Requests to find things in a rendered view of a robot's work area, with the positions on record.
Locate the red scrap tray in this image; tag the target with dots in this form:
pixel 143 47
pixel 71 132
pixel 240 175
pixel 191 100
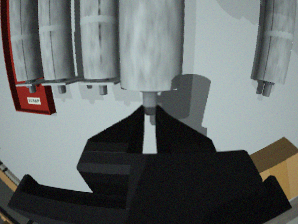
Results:
pixel 23 100

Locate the brown cardboard box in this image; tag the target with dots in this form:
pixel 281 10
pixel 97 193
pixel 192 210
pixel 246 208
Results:
pixel 279 159

